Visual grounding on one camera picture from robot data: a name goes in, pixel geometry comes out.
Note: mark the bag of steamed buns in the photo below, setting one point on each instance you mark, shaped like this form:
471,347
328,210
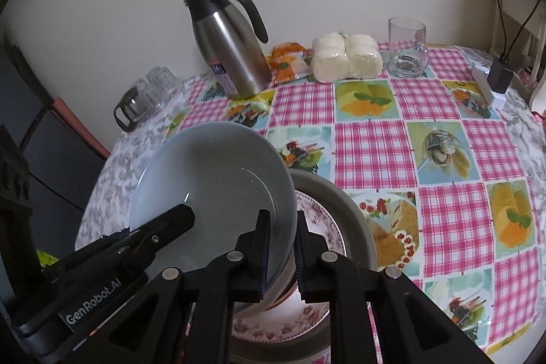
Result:
345,61

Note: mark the clear glass cup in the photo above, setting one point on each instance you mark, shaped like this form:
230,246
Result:
170,80
154,84

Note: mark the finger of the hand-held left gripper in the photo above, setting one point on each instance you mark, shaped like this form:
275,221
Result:
170,224

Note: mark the stainless steel thermos jug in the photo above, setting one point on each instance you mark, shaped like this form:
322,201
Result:
230,52

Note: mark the black power adapter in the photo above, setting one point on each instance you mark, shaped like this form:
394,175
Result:
499,76

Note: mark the pink checked tablecloth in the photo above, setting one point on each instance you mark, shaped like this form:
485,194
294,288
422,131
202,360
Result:
375,150

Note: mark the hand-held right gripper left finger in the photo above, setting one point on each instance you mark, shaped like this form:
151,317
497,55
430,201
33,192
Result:
264,257

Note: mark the green packet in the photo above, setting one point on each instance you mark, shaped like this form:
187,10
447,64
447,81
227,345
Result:
47,258

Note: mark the white square bowl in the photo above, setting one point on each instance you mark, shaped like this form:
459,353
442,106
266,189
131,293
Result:
213,185

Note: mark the dark cabinet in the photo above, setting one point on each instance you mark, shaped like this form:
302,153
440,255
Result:
64,142

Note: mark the white power strip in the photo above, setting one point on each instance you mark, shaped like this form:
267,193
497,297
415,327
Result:
484,87

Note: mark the clear glass mug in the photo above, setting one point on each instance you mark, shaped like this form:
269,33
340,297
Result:
405,61

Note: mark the orange snack packet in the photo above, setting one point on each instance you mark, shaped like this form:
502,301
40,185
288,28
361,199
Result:
290,67

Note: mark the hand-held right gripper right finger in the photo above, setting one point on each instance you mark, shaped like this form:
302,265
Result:
300,266

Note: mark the floral rim round plate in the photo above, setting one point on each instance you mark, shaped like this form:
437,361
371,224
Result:
273,330

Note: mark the stainless steel plate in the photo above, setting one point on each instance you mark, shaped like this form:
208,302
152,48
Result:
354,219

